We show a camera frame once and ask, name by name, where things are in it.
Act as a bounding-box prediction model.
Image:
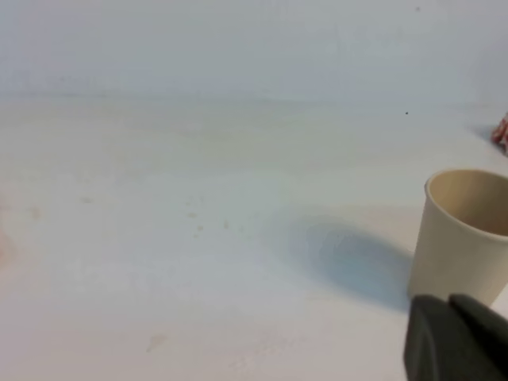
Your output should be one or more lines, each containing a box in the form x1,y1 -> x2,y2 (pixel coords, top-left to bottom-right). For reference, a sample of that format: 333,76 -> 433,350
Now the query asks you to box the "pink white striped rag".
491,114 -> 508,154

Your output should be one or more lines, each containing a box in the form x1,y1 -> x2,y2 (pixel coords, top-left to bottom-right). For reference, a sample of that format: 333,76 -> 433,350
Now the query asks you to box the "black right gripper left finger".
403,295 -> 481,380

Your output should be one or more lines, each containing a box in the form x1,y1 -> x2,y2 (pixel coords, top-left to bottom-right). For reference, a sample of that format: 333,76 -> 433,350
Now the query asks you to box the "beige paper cup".
408,169 -> 507,306

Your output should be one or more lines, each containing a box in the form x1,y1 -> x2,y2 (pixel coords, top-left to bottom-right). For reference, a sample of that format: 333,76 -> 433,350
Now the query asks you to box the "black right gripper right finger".
448,294 -> 507,380

